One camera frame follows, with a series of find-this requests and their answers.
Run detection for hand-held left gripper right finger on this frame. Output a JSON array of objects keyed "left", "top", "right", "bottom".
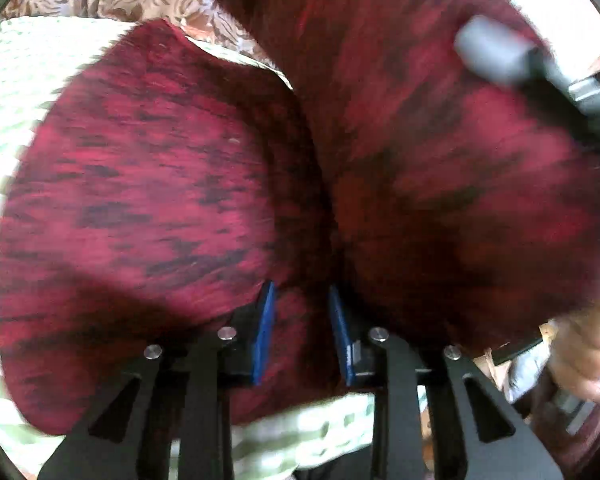
[{"left": 328, "top": 284, "right": 564, "bottom": 480}]

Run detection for blurred patterned cloth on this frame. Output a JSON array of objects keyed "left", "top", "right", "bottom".
[{"left": 480, "top": 305, "right": 600, "bottom": 476}]

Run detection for green white checked cloth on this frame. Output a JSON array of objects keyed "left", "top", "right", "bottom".
[{"left": 0, "top": 15, "right": 381, "bottom": 480}]

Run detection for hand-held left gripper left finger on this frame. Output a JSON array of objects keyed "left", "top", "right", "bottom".
[{"left": 37, "top": 281, "right": 278, "bottom": 480}]

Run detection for red black patterned shirt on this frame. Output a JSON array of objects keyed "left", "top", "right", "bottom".
[{"left": 0, "top": 0, "right": 600, "bottom": 436}]

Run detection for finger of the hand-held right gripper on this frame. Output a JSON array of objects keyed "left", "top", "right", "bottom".
[{"left": 454, "top": 14, "right": 600, "bottom": 112}]

